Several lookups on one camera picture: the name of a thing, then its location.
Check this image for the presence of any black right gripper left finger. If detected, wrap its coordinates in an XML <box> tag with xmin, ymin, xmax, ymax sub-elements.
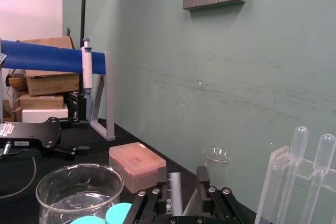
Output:
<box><xmin>125</xmin><ymin>166</ymin><xmax>169</xmax><ymax>224</ymax></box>

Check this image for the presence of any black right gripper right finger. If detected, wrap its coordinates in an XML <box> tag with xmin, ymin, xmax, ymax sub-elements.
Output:
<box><xmin>196</xmin><ymin>165</ymin><xmax>245</xmax><ymax>224</ymax></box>

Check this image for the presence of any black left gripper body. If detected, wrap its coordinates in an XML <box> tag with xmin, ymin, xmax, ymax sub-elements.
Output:
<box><xmin>0</xmin><ymin>118</ymin><xmax>63</xmax><ymax>156</ymax></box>

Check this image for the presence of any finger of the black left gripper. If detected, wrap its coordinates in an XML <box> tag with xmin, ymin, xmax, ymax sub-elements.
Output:
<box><xmin>51</xmin><ymin>144</ymin><xmax>91</xmax><ymax>161</ymax></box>
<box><xmin>59</xmin><ymin>118</ymin><xmax>91</xmax><ymax>131</ymax></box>

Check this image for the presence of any white box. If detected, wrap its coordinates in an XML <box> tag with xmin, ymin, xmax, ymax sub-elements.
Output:
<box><xmin>21</xmin><ymin>103</ymin><xmax>69</xmax><ymax>124</ymax></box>

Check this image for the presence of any teal round cap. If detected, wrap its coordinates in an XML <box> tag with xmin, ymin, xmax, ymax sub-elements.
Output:
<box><xmin>104</xmin><ymin>202</ymin><xmax>132</xmax><ymax>224</ymax></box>
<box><xmin>69</xmin><ymin>216</ymin><xmax>105</xmax><ymax>224</ymax></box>

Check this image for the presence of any small brown cardboard box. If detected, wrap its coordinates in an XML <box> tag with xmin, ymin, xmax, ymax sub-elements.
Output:
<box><xmin>14</xmin><ymin>92</ymin><xmax>65</xmax><ymax>111</ymax></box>

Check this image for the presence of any large glass beaker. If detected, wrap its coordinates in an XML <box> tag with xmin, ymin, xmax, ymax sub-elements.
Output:
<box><xmin>35</xmin><ymin>163</ymin><xmax>125</xmax><ymax>224</ymax></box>

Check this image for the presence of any black table cloth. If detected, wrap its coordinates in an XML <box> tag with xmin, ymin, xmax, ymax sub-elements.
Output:
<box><xmin>0</xmin><ymin>121</ymin><xmax>257</xmax><ymax>224</ymax></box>

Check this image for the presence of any small glass beaker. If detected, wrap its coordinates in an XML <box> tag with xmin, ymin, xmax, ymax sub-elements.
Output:
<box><xmin>202</xmin><ymin>146</ymin><xmax>234</xmax><ymax>186</ymax></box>

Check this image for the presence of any pink pipette tip box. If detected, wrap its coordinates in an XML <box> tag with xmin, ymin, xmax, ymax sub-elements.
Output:
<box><xmin>108</xmin><ymin>142</ymin><xmax>167</xmax><ymax>194</ymax></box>

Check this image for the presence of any large brown cardboard box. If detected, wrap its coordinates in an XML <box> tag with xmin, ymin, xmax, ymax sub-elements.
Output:
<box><xmin>20</xmin><ymin>36</ymin><xmax>81</xmax><ymax>97</ymax></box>

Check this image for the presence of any clear acrylic dropper rack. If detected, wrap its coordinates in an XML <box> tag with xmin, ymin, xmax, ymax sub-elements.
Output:
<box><xmin>254</xmin><ymin>146</ymin><xmax>336</xmax><ymax>224</ymax></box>

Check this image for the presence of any white blue pipette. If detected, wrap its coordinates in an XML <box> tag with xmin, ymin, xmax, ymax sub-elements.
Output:
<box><xmin>79</xmin><ymin>37</ymin><xmax>93</xmax><ymax>123</ymax></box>

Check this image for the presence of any brown round basket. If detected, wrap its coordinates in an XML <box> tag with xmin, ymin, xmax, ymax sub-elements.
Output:
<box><xmin>7</xmin><ymin>68</ymin><xmax>27</xmax><ymax>91</ymax></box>

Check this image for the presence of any grey blue pipette stand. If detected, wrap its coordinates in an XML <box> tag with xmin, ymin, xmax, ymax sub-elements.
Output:
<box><xmin>0</xmin><ymin>38</ymin><xmax>117</xmax><ymax>141</ymax></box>

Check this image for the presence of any clear plastic dropper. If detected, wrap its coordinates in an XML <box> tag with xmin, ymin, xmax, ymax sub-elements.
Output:
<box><xmin>275</xmin><ymin>126</ymin><xmax>309</xmax><ymax>224</ymax></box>
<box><xmin>303</xmin><ymin>133</ymin><xmax>336</xmax><ymax>224</ymax></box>

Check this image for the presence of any black tripod pole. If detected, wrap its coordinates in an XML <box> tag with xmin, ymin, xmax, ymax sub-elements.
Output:
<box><xmin>78</xmin><ymin>0</ymin><xmax>88</xmax><ymax>50</ymax></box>

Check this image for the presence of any thin dark gripper cable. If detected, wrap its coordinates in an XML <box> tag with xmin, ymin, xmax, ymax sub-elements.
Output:
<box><xmin>0</xmin><ymin>152</ymin><xmax>38</xmax><ymax>199</ymax></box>

